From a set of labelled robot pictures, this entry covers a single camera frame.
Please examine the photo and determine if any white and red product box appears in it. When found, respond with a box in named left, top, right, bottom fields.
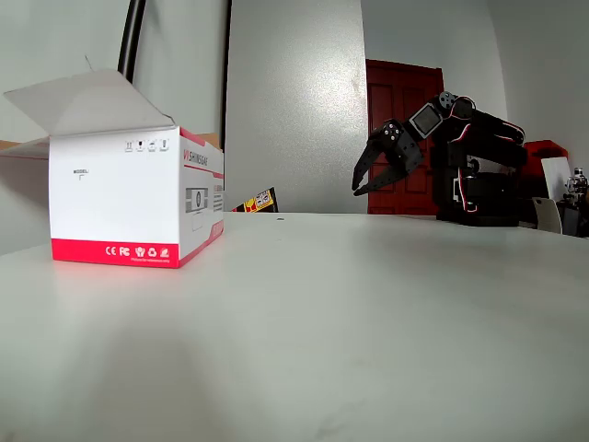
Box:
left=3, top=67, right=225, bottom=270

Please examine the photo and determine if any black equipment block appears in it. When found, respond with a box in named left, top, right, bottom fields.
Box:
left=464, top=154, right=524, bottom=227

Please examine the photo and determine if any white chair back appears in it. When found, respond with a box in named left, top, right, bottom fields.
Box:
left=532, top=196, right=564, bottom=236

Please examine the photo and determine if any silver black microscope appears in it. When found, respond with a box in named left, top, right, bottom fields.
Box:
left=561, top=166, right=589, bottom=206

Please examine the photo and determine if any red servo cable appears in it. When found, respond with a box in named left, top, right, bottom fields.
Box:
left=450, top=95, right=476, bottom=139

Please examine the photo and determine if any white board sheet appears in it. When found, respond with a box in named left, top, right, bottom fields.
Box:
left=540, top=156, right=573, bottom=200

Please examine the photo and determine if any dark partition frame strip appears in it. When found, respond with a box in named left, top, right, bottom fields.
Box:
left=222, top=0, right=233, bottom=153

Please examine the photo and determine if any red wooden door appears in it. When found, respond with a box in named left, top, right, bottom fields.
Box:
left=365, top=58, right=446, bottom=216

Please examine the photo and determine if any red 3D printer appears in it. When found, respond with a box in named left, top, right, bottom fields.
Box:
left=523, top=139, right=571, bottom=217

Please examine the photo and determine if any black camera stand pole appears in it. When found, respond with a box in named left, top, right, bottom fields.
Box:
left=117, top=0, right=148, bottom=85

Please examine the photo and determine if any yellow and black packet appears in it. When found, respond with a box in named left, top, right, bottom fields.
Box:
left=231, top=186, right=279, bottom=214

